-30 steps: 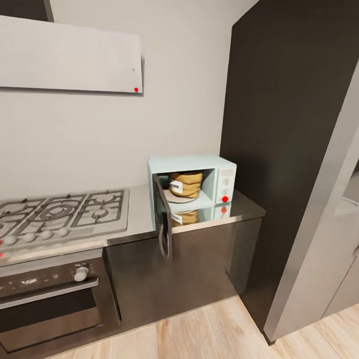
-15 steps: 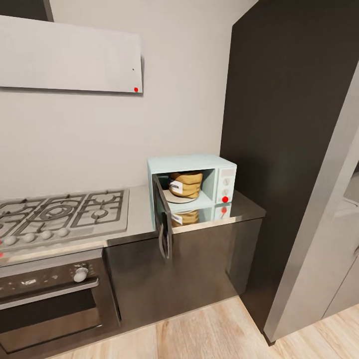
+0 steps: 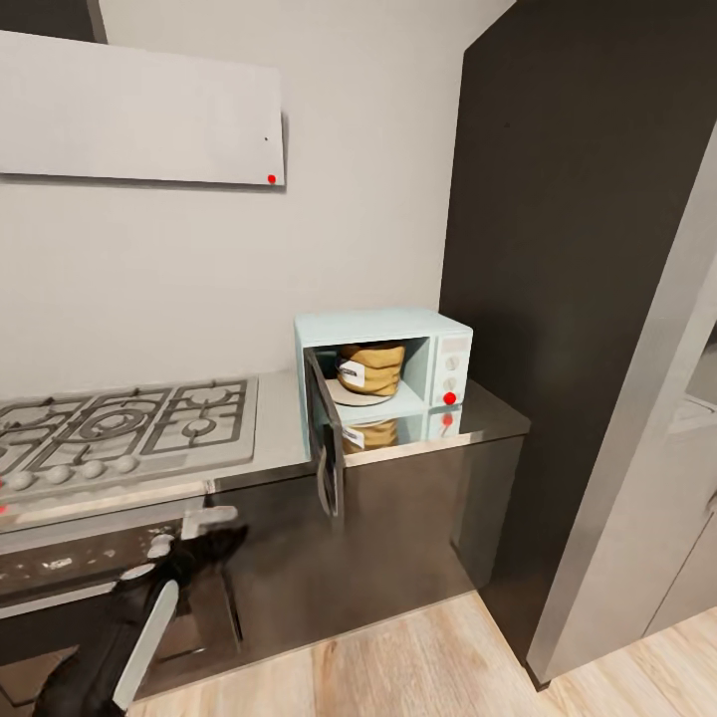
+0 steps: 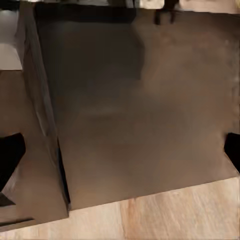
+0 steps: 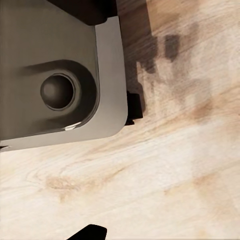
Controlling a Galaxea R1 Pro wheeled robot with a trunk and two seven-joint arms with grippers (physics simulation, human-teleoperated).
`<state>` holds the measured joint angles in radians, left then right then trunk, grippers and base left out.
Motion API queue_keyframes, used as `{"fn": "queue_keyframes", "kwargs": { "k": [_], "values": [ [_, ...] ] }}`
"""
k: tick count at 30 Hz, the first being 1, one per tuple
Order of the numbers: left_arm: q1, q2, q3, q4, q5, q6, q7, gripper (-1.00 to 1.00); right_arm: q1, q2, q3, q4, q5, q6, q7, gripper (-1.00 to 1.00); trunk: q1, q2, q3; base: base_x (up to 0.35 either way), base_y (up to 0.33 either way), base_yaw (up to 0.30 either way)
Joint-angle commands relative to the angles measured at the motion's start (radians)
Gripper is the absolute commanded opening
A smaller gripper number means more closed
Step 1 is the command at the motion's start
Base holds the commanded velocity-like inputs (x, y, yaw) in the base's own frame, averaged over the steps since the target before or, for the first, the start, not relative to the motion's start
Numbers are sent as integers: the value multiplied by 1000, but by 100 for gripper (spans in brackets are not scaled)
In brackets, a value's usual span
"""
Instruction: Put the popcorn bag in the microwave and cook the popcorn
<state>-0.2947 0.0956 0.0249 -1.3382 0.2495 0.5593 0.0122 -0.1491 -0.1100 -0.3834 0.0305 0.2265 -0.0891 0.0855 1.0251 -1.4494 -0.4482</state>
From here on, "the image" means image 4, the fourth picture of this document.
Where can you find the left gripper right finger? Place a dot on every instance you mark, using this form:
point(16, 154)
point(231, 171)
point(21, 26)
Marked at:
point(232, 149)

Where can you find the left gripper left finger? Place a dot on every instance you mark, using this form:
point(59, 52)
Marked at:
point(12, 149)

